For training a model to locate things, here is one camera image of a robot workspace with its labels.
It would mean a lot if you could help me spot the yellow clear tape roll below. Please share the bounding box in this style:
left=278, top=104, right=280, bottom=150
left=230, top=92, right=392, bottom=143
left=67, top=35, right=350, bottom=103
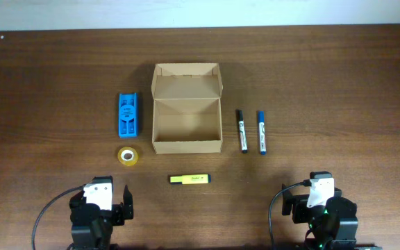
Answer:
left=117, top=147, right=139, bottom=167

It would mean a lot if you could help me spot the yellow highlighter pen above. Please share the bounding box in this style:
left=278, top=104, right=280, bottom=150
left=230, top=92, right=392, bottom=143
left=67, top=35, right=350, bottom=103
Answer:
left=169, top=174, right=211, bottom=185

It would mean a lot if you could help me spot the black whiteboard marker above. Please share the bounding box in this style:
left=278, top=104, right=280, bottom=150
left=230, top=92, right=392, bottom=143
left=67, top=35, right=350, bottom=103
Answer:
left=236, top=110, right=248, bottom=153

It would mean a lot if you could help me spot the blue whiteboard marker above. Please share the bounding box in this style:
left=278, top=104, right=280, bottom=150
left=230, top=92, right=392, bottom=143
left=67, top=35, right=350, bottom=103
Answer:
left=258, top=111, right=267, bottom=155

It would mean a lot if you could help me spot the blue plastic case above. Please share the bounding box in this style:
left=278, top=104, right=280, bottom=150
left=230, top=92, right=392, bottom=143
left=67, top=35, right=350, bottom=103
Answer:
left=118, top=93, right=138, bottom=138

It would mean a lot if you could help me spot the brown cardboard box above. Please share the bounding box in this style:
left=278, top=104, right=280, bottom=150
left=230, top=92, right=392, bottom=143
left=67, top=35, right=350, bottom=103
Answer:
left=151, top=63, right=223, bottom=154

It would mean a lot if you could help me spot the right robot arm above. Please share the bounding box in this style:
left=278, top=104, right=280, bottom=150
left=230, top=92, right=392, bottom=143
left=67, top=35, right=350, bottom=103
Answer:
left=279, top=172, right=379, bottom=250

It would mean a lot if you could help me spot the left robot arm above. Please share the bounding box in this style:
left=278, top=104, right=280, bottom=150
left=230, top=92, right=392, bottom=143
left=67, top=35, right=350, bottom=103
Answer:
left=69, top=176, right=134, bottom=250

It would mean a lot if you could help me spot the left black cable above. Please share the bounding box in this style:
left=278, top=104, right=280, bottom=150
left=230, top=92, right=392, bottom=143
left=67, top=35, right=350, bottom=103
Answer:
left=31, top=185, right=85, bottom=250

